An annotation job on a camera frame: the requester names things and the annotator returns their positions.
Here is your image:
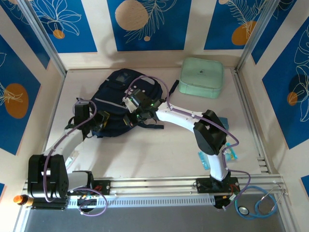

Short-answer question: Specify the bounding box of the aluminium frame post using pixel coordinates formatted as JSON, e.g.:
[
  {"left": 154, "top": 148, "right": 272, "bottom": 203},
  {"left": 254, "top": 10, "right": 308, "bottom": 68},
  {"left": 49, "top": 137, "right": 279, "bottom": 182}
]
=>
[
  {"left": 236, "top": 0, "right": 282, "bottom": 73},
  {"left": 18, "top": 0, "right": 67, "bottom": 77}
]

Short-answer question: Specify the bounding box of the grey slotted cable duct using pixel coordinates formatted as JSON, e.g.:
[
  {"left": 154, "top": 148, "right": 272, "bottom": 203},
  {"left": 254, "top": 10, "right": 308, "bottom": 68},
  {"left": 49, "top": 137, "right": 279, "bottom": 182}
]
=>
[{"left": 67, "top": 195, "right": 215, "bottom": 207}]

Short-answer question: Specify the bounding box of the blue stethoscope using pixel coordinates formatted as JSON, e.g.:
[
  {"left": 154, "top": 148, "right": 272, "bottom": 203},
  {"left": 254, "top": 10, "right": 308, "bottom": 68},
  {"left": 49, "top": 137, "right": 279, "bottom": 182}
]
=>
[{"left": 234, "top": 185, "right": 285, "bottom": 220}]

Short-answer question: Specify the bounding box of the light blue wet wipes packet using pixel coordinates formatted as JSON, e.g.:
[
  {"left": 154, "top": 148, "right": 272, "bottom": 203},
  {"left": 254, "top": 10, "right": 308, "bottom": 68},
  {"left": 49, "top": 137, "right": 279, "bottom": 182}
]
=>
[{"left": 197, "top": 146, "right": 239, "bottom": 171}]

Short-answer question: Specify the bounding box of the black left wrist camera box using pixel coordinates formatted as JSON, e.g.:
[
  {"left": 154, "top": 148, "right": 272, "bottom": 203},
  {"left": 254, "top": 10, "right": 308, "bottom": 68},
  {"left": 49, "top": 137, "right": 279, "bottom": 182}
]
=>
[{"left": 73, "top": 101, "right": 92, "bottom": 124}]

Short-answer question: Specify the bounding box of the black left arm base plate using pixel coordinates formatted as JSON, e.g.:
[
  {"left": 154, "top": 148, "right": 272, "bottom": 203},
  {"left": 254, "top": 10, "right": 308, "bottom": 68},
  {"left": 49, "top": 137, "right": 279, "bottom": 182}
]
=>
[{"left": 67, "top": 178, "right": 112, "bottom": 196}]

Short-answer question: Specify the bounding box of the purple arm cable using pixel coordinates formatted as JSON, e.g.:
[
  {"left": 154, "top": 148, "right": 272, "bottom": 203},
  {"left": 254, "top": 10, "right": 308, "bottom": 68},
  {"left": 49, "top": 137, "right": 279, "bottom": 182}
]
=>
[
  {"left": 44, "top": 99, "right": 108, "bottom": 217},
  {"left": 125, "top": 75, "right": 251, "bottom": 211}
]

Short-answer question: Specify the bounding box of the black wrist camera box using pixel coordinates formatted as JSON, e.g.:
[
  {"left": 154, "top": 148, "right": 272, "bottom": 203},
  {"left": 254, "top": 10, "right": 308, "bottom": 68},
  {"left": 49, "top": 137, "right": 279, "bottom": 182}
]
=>
[
  {"left": 122, "top": 88, "right": 148, "bottom": 113},
  {"left": 73, "top": 101, "right": 92, "bottom": 124}
]

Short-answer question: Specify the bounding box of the teal blue flat packet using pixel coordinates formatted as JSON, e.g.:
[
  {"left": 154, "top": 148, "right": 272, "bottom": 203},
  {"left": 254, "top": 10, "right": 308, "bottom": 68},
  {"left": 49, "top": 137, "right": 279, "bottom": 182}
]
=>
[{"left": 218, "top": 116, "right": 230, "bottom": 129}]

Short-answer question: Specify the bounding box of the navy blue backpack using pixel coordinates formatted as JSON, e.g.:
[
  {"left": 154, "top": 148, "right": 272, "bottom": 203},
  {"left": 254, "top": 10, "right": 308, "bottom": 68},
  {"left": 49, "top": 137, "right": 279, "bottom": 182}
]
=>
[{"left": 76, "top": 68, "right": 181, "bottom": 139}]

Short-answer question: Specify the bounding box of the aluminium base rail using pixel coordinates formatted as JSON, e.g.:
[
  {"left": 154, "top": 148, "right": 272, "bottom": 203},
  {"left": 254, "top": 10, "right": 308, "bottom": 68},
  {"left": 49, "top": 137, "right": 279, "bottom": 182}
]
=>
[{"left": 23, "top": 175, "right": 288, "bottom": 197}]

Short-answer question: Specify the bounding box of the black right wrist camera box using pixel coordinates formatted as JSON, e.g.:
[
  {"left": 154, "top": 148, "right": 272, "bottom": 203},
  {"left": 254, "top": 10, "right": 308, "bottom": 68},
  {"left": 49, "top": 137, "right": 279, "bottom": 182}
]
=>
[{"left": 122, "top": 88, "right": 148, "bottom": 113}]

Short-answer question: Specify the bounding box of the orange emergency stop button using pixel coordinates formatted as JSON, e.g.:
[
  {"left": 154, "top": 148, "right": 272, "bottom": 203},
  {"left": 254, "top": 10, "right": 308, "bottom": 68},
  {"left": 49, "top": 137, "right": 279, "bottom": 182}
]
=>
[{"left": 13, "top": 195, "right": 33, "bottom": 206}]

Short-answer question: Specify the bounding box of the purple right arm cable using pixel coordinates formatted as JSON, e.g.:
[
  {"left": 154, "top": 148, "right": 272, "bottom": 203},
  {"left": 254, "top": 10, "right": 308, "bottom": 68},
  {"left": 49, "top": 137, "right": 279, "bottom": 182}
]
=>
[{"left": 125, "top": 75, "right": 251, "bottom": 211}]

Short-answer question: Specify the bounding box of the clear plastic packet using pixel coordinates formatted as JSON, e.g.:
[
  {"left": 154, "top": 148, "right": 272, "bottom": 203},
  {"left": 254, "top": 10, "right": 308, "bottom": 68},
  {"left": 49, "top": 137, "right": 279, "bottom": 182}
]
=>
[{"left": 64, "top": 151, "right": 80, "bottom": 169}]

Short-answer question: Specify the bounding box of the aluminium side rail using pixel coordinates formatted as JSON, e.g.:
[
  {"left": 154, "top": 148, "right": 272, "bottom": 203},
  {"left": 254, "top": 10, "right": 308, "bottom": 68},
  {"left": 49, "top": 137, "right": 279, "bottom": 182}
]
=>
[{"left": 231, "top": 70, "right": 271, "bottom": 174}]

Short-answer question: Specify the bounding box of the black ribbed block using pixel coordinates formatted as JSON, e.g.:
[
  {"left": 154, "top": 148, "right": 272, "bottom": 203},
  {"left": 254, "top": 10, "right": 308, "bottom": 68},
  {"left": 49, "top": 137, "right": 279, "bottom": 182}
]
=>
[{"left": 30, "top": 197, "right": 69, "bottom": 210}]

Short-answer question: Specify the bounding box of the mint green zippered case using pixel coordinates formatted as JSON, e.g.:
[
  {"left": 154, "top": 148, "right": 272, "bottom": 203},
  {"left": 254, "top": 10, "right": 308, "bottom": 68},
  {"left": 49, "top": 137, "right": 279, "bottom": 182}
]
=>
[{"left": 178, "top": 57, "right": 225, "bottom": 100}]

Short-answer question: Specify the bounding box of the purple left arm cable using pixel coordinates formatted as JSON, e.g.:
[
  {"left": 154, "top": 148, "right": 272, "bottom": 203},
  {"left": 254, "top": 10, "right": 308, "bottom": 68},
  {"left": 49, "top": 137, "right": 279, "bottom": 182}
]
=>
[{"left": 44, "top": 99, "right": 108, "bottom": 217}]

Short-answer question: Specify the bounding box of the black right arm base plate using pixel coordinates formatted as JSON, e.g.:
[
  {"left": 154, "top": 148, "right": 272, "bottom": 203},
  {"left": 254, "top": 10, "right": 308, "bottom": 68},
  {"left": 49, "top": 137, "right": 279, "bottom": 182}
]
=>
[{"left": 196, "top": 177, "right": 241, "bottom": 194}]

